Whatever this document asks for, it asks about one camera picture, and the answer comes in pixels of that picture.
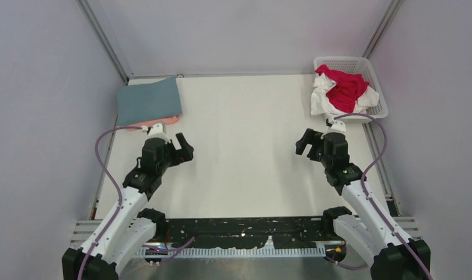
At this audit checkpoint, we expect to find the blue grey t shirt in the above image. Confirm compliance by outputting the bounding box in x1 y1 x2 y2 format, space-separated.
116 76 183 126

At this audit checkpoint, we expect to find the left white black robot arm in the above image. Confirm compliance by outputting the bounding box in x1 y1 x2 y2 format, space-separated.
62 131 194 279

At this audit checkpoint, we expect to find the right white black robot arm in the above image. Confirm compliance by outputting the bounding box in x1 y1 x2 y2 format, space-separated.
295 128 433 279

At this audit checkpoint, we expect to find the white t shirt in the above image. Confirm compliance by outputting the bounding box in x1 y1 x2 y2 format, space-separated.
310 73 380 116

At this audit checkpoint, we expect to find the folded pink t shirt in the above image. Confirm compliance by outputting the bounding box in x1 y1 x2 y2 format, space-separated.
127 115 179 131

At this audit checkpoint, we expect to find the red t shirt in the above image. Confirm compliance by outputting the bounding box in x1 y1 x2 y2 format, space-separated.
315 64 369 113

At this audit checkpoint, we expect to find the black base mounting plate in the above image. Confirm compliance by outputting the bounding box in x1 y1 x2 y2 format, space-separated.
149 216 344 249

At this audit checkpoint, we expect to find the white plastic laundry basket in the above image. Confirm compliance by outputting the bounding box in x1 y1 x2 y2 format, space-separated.
313 56 389 119

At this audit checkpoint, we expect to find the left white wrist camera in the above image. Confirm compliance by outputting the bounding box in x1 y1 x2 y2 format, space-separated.
141 122 170 145

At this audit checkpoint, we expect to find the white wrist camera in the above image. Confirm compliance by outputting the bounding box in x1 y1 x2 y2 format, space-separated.
320 118 346 139
141 122 170 145

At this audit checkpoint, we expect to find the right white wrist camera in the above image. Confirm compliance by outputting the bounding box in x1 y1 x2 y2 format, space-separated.
320 118 346 139

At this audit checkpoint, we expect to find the white slotted cable duct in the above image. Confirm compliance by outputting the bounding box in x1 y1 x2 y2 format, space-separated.
85 246 327 259

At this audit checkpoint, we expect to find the aluminium frame rail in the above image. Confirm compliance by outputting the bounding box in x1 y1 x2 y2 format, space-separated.
70 216 422 247

